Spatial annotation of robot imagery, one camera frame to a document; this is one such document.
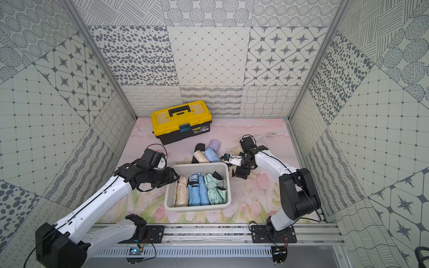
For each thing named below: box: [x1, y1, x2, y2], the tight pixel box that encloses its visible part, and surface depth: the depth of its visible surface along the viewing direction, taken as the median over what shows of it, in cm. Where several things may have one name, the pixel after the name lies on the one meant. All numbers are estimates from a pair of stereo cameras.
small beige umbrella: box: [193, 150, 211, 164], surface depth 93 cm
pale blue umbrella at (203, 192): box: [198, 172, 211, 207], surface depth 83 cm
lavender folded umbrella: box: [206, 139, 221, 156], surface depth 106 cm
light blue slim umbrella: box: [186, 174, 201, 207], surface depth 83 cm
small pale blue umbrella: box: [204, 147, 221, 163], surface depth 96 cm
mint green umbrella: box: [203, 170, 227, 205], surface depth 81 cm
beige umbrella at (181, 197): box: [174, 175, 189, 208], surface depth 83 cm
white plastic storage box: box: [164, 161, 232, 212], surface depth 81 cm
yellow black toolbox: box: [150, 100, 213, 146], surface depth 101 cm
